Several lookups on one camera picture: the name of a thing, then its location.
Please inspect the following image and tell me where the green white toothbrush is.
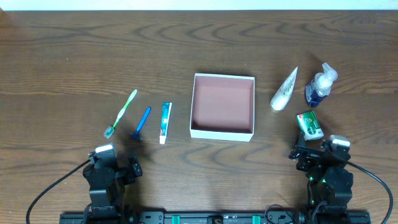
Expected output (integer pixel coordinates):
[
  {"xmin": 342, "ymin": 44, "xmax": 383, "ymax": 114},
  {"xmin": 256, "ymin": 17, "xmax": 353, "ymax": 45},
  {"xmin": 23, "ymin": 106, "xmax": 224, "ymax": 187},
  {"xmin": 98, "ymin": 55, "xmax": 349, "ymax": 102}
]
[{"xmin": 103, "ymin": 90, "xmax": 137, "ymax": 139}]

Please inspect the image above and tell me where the black cable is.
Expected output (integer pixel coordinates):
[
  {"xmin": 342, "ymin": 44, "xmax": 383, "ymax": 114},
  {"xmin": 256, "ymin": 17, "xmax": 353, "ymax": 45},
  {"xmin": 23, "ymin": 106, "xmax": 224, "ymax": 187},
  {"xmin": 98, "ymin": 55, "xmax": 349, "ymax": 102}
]
[
  {"xmin": 25, "ymin": 159, "xmax": 91, "ymax": 224},
  {"xmin": 346, "ymin": 160, "xmax": 394, "ymax": 224}
]

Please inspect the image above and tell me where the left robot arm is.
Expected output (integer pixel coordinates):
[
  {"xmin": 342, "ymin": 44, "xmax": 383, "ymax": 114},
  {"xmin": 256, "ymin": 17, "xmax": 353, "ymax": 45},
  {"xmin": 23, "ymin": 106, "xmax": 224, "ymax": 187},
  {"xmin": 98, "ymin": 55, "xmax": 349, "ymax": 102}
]
[{"xmin": 83, "ymin": 149, "xmax": 142, "ymax": 221}]

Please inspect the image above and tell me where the left black cable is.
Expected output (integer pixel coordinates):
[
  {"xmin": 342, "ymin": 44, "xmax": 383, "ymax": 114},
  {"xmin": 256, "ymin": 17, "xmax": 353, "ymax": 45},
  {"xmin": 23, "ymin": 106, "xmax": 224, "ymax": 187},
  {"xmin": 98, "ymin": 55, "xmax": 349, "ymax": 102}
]
[{"xmin": 25, "ymin": 159, "xmax": 91, "ymax": 224}]

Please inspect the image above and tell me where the green white toothpaste tube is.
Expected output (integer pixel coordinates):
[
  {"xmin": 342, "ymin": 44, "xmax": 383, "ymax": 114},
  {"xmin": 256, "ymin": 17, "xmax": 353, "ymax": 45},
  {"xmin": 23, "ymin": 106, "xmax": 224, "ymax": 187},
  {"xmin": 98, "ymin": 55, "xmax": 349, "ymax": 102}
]
[{"xmin": 159, "ymin": 102, "xmax": 172, "ymax": 144}]

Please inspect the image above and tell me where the green Dettol soap box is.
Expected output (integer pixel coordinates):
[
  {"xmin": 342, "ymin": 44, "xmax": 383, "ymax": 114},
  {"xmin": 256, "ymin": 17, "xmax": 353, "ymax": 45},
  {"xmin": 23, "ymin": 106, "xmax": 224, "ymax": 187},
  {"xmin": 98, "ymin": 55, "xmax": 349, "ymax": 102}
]
[{"xmin": 296, "ymin": 111, "xmax": 324, "ymax": 141}]

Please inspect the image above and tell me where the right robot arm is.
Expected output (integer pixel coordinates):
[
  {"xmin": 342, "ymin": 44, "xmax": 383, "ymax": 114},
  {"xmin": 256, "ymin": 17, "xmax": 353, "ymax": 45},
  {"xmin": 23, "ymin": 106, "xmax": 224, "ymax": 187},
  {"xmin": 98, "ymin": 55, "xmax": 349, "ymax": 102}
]
[{"xmin": 289, "ymin": 133, "xmax": 353, "ymax": 223}]

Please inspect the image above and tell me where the blue disposable razor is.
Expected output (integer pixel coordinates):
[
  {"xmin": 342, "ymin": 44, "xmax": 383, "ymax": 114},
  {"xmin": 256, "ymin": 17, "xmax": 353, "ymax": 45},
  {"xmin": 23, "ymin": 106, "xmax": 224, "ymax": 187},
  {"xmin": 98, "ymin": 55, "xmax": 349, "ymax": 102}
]
[{"xmin": 129, "ymin": 106, "xmax": 152, "ymax": 141}]

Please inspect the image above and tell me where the black mounting rail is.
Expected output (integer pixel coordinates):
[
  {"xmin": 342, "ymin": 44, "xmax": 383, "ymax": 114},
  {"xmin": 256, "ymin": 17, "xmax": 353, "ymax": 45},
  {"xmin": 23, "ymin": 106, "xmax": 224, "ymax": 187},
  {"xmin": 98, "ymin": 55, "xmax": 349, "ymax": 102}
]
[{"xmin": 59, "ymin": 210, "xmax": 371, "ymax": 224}]

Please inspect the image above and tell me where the white box pink interior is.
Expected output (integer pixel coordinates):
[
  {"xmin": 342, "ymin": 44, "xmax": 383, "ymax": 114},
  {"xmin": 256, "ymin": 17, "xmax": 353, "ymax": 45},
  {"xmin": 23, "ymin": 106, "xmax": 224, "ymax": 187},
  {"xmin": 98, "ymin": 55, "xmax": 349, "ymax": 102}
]
[{"xmin": 190, "ymin": 73, "xmax": 255, "ymax": 142}]

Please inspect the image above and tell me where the clear pump bottle blue liquid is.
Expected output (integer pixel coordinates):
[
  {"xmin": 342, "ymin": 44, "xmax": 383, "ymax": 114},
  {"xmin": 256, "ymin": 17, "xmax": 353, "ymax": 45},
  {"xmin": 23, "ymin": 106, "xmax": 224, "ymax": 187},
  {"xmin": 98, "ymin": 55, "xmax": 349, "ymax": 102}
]
[{"xmin": 305, "ymin": 63, "xmax": 338, "ymax": 108}]

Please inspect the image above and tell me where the white patterned lotion tube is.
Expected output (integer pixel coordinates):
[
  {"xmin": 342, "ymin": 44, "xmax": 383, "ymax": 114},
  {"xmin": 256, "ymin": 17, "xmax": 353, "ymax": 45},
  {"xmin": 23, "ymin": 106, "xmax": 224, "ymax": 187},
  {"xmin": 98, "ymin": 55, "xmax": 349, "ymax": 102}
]
[{"xmin": 270, "ymin": 67, "xmax": 298, "ymax": 111}]

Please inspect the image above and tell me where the right black cable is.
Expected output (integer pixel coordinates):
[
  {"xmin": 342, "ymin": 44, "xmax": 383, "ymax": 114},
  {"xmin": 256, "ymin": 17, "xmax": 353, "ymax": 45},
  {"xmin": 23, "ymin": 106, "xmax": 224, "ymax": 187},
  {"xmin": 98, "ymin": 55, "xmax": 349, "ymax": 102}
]
[{"xmin": 346, "ymin": 160, "xmax": 394, "ymax": 224}]

